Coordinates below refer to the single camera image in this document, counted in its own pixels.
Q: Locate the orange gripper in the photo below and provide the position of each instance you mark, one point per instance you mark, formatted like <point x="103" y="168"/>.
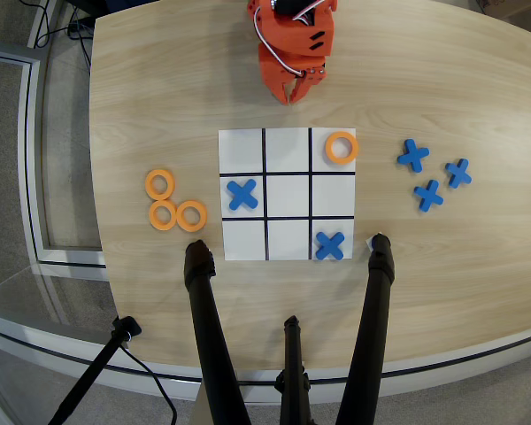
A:
<point x="278" y="71"/>

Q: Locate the white tic-tac-toe grid sheet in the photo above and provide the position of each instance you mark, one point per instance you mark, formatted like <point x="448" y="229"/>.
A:
<point x="287" y="195"/>

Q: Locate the blue foam cross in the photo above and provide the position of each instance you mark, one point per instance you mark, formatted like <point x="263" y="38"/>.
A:
<point x="458" y="173"/>
<point x="242" y="194"/>
<point x="413" y="155"/>
<point x="330" y="245"/>
<point x="428" y="195"/>

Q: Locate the small white paper tag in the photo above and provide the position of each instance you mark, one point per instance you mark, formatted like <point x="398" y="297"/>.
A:
<point x="368" y="243"/>

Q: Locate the thick black tripod leg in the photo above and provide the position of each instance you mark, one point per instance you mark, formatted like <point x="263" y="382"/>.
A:
<point x="371" y="319"/>
<point x="208" y="319"/>

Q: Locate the thin black tripod leg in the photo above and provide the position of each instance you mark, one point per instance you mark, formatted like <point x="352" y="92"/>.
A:
<point x="293" y="367"/>

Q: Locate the slim black light stand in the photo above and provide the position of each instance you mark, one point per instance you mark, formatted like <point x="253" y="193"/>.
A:
<point x="93" y="372"/>

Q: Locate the white metal floor frame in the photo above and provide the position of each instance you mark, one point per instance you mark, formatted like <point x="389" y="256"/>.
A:
<point x="31" y="155"/>

